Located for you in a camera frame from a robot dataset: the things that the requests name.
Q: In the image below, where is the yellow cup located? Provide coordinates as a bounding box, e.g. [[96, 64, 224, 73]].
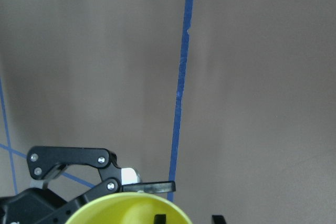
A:
[[66, 193, 187, 223]]

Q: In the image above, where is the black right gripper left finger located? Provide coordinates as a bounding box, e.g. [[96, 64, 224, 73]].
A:
[[26, 145, 176, 224]]

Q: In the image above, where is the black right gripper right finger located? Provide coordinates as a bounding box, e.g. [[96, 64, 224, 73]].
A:
[[153, 214, 226, 224]]

